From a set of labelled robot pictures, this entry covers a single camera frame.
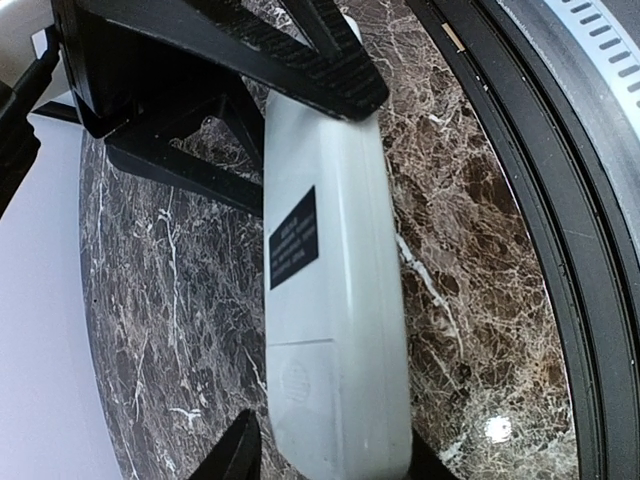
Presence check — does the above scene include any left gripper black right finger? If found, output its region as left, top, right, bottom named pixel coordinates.
left=408, top=432, right=459, bottom=480

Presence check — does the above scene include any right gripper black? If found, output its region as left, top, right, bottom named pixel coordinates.
left=52, top=1, right=265, bottom=218

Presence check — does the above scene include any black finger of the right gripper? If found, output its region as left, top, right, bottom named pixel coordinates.
left=79, top=1, right=389, bottom=120

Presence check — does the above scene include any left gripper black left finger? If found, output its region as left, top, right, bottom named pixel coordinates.
left=189, top=409, right=262, bottom=480

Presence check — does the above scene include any white red remote control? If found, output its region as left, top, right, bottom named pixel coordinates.
left=264, top=92, right=412, bottom=479

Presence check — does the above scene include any white battery cover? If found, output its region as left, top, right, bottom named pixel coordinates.
left=266, top=341, right=342, bottom=479

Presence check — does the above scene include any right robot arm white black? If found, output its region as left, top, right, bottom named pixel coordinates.
left=1, top=1, right=389, bottom=216

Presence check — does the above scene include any black front rail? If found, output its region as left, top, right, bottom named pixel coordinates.
left=410, top=1, right=639, bottom=479

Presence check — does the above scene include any right white cable duct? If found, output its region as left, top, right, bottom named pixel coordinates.
left=546, top=1, right=639, bottom=115

